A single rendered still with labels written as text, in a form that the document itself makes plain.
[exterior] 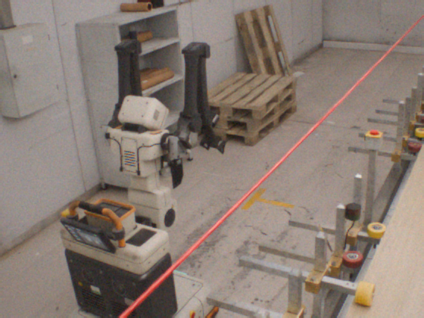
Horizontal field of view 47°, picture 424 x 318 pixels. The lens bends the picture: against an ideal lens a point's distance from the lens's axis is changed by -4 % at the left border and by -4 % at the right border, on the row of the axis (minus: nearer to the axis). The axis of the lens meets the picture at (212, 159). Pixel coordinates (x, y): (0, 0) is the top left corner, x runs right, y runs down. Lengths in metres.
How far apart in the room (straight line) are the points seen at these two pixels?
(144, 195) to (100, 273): 0.47
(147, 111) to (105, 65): 1.79
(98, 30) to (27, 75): 0.78
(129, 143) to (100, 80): 1.84
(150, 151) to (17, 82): 1.49
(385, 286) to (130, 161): 1.36
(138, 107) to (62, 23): 1.89
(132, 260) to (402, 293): 1.19
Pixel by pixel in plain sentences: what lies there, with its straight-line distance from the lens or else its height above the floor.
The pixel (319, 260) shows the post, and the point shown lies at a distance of 1.88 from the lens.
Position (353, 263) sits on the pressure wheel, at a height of 0.90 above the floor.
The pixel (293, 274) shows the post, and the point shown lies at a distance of 1.63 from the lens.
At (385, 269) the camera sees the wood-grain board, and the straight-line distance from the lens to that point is 2.07.
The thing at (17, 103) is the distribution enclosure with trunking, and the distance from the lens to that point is 3.71.
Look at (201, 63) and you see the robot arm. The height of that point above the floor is 1.52.
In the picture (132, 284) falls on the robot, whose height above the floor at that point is 0.63.
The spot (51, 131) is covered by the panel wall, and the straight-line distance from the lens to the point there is 4.27.
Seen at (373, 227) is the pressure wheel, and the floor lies 0.90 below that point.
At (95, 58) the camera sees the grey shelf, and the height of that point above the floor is 1.25.
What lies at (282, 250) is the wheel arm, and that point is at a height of 0.86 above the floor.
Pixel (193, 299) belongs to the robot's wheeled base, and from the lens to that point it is 2.89.
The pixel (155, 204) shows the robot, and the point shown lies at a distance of 2.67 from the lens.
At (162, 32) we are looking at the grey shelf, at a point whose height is 1.30.
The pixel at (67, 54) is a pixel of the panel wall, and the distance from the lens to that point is 4.33.
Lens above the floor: 2.12
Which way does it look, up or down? 24 degrees down
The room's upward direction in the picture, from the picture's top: 4 degrees counter-clockwise
